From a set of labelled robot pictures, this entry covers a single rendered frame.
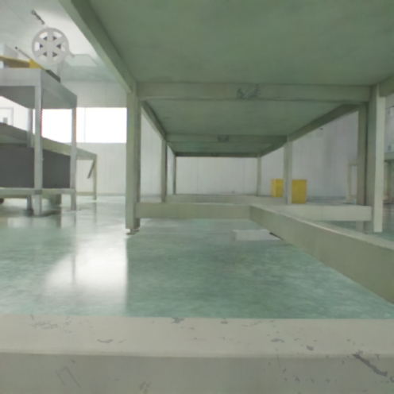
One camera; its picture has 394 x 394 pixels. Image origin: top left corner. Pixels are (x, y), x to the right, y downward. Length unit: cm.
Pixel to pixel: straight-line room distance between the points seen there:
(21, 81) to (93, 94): 568
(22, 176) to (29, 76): 73
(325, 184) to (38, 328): 809
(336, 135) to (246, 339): 827
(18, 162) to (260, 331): 256
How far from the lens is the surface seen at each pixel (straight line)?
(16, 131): 325
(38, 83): 265
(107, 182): 789
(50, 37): 329
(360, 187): 178
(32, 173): 262
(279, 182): 620
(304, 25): 112
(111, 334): 17
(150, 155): 771
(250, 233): 139
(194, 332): 17
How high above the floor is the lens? 22
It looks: 2 degrees down
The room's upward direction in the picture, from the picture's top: 1 degrees clockwise
